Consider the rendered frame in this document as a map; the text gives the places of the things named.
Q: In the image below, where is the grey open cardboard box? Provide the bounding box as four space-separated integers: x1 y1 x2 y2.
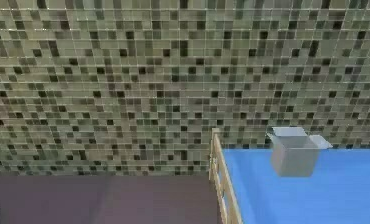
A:
266 126 334 178

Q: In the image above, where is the blue bed with wooden frame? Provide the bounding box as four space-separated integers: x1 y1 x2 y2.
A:
208 128 370 224

